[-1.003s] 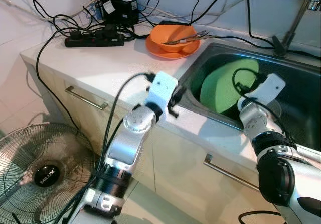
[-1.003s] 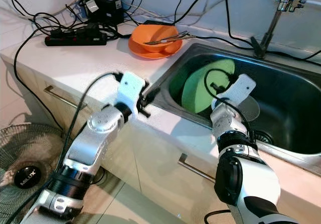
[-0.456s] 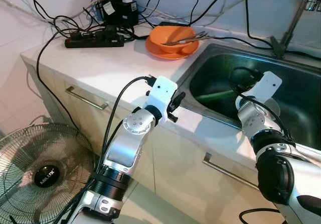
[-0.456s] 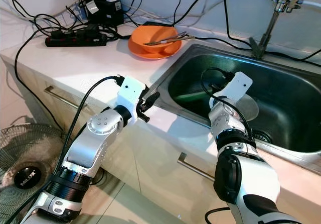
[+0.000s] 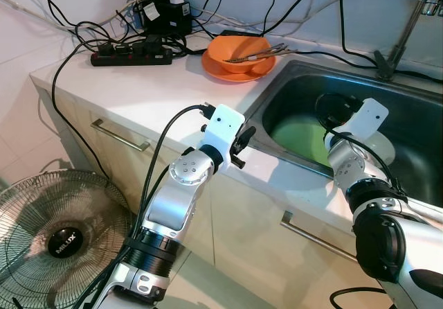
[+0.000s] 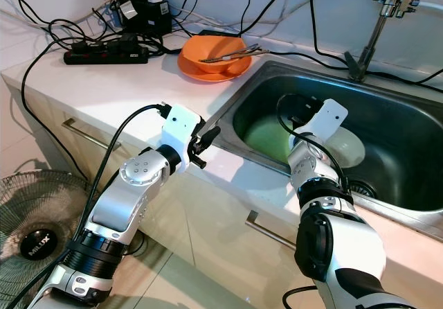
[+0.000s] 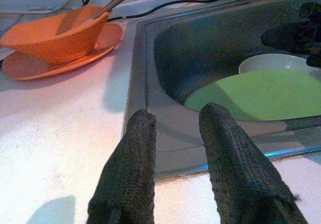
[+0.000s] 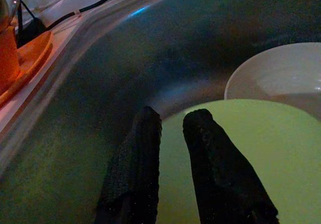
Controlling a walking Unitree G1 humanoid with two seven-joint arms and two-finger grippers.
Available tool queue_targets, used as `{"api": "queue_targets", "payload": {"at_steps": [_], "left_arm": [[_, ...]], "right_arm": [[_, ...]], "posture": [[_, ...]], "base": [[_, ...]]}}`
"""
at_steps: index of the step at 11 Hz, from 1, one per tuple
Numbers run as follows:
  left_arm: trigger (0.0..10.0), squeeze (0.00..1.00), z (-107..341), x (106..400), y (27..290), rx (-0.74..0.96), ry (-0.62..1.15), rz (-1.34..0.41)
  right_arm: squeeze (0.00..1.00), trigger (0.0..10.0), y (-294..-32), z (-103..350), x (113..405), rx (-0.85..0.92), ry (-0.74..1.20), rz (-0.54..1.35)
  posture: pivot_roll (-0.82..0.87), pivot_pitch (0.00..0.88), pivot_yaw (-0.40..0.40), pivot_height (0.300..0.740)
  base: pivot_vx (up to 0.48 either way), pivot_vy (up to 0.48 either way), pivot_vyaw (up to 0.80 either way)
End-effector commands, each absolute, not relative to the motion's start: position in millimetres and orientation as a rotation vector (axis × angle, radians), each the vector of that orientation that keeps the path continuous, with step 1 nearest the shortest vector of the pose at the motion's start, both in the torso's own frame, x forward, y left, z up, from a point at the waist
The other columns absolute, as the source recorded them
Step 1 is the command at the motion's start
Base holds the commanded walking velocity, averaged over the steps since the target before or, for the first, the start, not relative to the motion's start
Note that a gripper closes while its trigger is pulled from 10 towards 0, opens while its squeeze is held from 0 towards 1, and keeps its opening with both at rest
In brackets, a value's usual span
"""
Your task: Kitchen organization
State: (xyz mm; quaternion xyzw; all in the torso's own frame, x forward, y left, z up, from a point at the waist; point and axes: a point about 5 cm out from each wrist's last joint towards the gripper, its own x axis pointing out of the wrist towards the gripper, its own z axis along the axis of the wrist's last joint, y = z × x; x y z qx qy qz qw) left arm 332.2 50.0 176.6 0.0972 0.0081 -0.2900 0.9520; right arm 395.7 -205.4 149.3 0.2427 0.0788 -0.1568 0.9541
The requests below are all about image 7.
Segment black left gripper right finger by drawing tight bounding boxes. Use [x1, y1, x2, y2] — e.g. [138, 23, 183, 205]
[198, 102, 309, 224]

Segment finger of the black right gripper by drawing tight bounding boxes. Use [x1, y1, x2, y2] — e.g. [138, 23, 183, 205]
[260, 26, 321, 56]
[298, 2, 321, 28]

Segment stainless steel kitchen sink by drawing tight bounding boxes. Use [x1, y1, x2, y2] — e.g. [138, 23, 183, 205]
[124, 0, 321, 182]

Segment green plate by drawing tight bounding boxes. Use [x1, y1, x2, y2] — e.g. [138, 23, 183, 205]
[184, 69, 321, 122]

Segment orange bowl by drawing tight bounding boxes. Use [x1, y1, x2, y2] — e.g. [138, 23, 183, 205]
[0, 4, 112, 65]

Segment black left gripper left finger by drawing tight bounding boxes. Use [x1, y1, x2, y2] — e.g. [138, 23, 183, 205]
[87, 108, 157, 224]

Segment white bowl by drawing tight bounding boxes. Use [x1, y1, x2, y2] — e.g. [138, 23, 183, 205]
[238, 53, 321, 75]

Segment orange plate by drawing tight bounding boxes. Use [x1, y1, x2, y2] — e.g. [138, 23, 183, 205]
[2, 23, 124, 81]

